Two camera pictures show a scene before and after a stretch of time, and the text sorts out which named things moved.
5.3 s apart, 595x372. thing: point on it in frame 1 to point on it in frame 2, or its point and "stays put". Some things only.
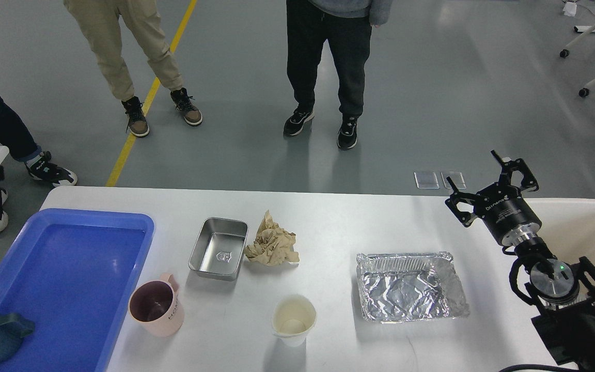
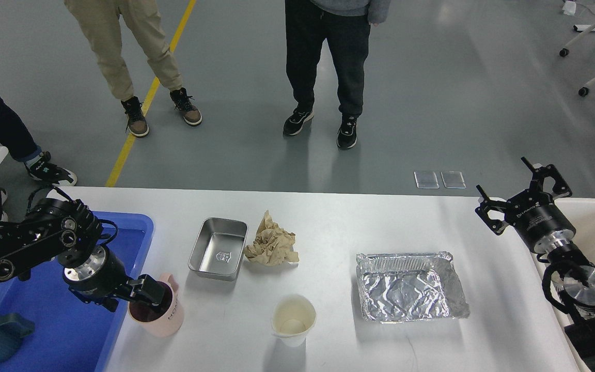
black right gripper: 501,205 to 535,218
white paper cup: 293,317 stays put
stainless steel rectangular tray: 219,247 stays put
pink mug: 154,306 stays put
